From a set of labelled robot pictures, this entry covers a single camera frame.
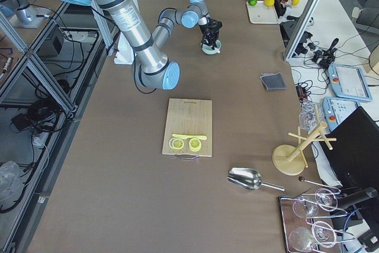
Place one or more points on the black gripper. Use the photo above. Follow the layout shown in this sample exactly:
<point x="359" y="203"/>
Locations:
<point x="208" y="31"/>

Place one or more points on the green bowl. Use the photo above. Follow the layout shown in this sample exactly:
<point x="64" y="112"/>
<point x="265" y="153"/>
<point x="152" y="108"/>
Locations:
<point x="205" y="48"/>

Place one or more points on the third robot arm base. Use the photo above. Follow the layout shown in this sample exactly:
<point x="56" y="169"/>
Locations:
<point x="22" y="9"/>

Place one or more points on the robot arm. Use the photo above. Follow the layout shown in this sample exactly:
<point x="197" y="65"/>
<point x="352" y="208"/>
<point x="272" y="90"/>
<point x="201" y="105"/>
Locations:
<point x="195" y="14"/>
<point x="157" y="71"/>

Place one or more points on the green lime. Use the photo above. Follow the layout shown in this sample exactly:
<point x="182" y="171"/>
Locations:
<point x="252" y="2"/>

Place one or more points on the cream rabbit tray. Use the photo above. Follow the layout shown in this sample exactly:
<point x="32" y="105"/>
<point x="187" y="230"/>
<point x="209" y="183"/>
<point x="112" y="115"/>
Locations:
<point x="262" y="14"/>

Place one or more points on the grey folded cloth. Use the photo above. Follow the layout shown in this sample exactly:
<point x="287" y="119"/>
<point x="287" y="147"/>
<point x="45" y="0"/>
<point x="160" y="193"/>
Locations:
<point x="273" y="81"/>

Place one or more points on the bamboo cutting board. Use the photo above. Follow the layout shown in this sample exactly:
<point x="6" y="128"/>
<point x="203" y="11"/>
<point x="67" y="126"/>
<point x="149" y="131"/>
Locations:
<point x="189" y="116"/>

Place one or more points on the small yellow lemon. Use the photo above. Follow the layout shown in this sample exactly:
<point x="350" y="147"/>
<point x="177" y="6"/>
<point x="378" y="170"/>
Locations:
<point x="295" y="2"/>

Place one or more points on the yellow plastic knife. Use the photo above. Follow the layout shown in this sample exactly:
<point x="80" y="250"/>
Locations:
<point x="187" y="136"/>

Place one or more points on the upper lemon slice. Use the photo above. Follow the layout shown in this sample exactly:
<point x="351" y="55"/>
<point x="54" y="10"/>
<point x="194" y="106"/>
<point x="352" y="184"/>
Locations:
<point x="195" y="144"/>

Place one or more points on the lemon slice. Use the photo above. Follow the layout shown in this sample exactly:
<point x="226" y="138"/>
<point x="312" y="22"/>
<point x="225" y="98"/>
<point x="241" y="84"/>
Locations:
<point x="195" y="144"/>
<point x="176" y="143"/>

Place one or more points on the lower lemon slice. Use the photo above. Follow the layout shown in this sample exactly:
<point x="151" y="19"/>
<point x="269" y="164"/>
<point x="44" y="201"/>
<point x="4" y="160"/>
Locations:
<point x="176" y="143"/>

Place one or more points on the blue teach pendant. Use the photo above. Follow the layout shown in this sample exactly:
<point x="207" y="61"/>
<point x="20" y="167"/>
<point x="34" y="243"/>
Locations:
<point x="349" y="82"/>

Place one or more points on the wooden mug tree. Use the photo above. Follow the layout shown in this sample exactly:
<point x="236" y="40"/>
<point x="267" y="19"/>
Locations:
<point x="290" y="160"/>

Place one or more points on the metal scoop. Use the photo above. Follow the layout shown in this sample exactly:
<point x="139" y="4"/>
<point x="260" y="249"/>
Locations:
<point x="249" y="179"/>

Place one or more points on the black monitor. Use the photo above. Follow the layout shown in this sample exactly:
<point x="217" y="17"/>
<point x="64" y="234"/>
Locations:
<point x="354" y="157"/>

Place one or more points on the wine glass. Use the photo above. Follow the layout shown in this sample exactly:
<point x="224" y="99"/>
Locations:
<point x="316" y="202"/>
<point x="319" y="236"/>

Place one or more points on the glass holder tray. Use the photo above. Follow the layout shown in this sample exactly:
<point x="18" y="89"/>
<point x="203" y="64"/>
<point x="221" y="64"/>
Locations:
<point x="352" y="232"/>

